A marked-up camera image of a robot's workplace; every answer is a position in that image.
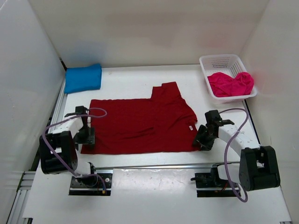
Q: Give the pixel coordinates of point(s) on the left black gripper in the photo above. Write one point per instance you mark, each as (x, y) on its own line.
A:
(89, 139)

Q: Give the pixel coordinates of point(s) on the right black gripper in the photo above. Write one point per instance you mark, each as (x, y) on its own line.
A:
(202, 138)

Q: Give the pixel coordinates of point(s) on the dark red t shirt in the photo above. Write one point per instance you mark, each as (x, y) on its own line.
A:
(162, 123)

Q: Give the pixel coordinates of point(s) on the blue t shirt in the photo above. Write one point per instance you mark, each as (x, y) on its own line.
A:
(83, 79)

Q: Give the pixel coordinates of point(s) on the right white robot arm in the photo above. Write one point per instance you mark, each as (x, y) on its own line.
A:
(246, 163)

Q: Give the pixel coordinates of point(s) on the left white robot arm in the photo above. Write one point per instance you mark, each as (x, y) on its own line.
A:
(60, 147)

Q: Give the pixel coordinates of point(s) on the pink t shirt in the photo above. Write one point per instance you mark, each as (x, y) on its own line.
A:
(223, 85)

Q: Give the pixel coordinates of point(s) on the white plastic basket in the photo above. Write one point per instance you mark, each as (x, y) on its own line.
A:
(229, 64)

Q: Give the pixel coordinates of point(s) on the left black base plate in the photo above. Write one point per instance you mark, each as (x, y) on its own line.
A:
(79, 187)

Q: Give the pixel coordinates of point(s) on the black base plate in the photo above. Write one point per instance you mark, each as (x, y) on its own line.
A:
(207, 186)
(79, 187)

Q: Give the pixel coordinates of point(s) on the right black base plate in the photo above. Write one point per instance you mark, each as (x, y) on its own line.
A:
(207, 186)

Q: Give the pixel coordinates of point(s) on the aluminium frame rail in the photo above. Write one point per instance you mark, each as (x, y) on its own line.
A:
(137, 82)

